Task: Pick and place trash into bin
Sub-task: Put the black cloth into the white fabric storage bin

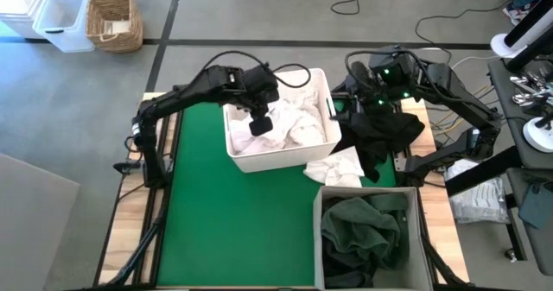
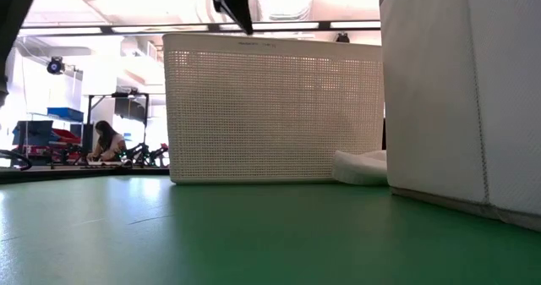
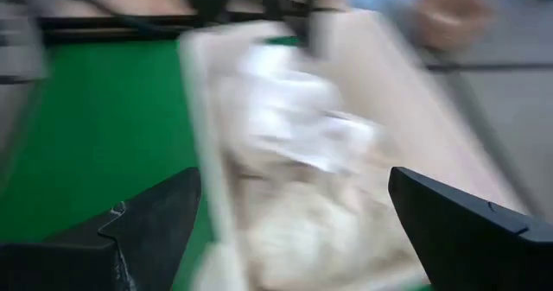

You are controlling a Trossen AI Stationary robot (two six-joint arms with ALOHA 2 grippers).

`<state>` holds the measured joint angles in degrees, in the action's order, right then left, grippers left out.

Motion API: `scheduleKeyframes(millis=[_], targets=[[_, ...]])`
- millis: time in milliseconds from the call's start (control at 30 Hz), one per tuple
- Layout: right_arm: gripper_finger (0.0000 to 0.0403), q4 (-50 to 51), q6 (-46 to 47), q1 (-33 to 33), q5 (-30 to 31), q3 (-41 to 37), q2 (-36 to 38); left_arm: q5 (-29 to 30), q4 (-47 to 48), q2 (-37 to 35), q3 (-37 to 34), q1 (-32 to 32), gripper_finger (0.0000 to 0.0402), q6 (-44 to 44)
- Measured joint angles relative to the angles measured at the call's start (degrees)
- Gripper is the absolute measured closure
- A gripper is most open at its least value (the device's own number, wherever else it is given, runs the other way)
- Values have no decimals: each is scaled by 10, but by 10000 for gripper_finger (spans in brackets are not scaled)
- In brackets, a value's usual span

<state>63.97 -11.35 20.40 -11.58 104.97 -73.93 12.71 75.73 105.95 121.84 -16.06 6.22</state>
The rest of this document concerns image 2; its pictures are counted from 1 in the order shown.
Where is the small white cloth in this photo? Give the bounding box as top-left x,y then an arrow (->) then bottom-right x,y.
331,149 -> 389,188

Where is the blue storage bin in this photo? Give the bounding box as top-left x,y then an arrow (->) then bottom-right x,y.
46,106 -> 85,123

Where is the grey fabric bin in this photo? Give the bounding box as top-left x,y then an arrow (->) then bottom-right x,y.
378,0 -> 541,234

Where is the black overhead crossbeam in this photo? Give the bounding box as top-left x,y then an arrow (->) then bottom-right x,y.
19,19 -> 381,38

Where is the white perforated plastic basket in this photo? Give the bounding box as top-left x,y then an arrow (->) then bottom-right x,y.
162,31 -> 385,186

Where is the black monitor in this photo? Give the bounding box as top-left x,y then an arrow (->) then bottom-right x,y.
113,97 -> 147,123

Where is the person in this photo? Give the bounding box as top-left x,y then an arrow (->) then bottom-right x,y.
86,119 -> 128,164

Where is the red object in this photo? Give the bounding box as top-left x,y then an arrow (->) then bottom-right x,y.
49,127 -> 82,146

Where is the blue box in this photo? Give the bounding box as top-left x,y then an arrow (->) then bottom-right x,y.
11,119 -> 55,147

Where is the black stand frame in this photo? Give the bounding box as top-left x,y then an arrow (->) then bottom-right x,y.
85,90 -> 150,167

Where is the round black camera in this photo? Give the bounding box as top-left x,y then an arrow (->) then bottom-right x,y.
45,55 -> 67,76

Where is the black rig frame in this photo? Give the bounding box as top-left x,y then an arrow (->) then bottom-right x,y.
0,165 -> 171,185

